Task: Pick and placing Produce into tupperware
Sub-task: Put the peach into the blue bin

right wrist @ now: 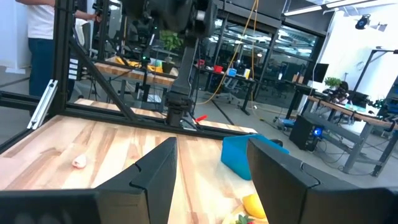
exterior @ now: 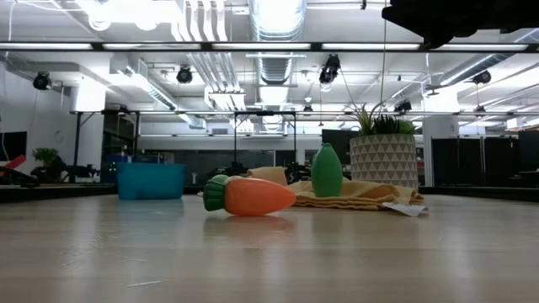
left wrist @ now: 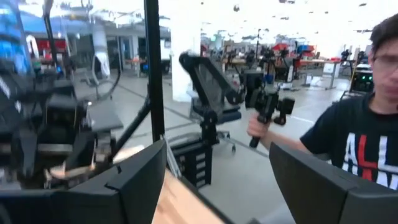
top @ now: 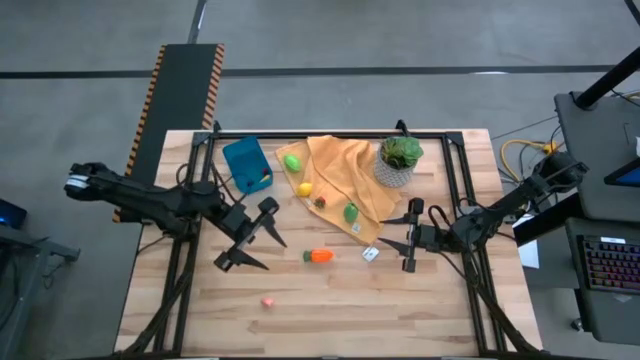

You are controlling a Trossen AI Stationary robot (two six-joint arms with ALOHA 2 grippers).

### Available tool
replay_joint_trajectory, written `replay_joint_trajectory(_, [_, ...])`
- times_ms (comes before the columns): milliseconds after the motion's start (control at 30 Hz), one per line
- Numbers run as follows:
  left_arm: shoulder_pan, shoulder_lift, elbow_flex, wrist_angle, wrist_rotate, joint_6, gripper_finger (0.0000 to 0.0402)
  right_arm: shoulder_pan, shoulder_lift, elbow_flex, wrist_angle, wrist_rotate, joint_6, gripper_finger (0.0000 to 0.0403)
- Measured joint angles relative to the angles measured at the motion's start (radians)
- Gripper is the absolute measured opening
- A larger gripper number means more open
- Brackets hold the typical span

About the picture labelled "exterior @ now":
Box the red angled object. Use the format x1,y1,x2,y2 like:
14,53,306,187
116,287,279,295
0,154,27,172

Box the small background potted plant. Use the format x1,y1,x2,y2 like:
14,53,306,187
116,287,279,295
32,146,61,170

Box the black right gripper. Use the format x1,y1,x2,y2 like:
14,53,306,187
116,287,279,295
381,0,506,50

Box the black cabinets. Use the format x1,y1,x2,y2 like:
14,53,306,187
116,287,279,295
431,130,539,189

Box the green toy pepper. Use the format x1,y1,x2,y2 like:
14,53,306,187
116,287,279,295
311,142,344,199

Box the orange toy carrot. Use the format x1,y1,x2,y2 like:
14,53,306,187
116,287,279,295
202,173,297,217

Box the black hanging spotlight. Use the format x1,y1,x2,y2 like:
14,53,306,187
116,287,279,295
175,65,194,85
32,71,52,91
472,69,493,86
318,53,342,85

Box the succulent in patterned pot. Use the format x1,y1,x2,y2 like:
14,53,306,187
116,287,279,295
348,103,420,189

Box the black wall monitor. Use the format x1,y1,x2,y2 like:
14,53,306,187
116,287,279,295
0,130,28,162

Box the orange-yellow cloth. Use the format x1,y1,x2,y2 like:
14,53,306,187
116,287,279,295
246,166,425,211

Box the white paper tag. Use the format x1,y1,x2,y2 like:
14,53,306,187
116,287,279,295
382,201,430,218

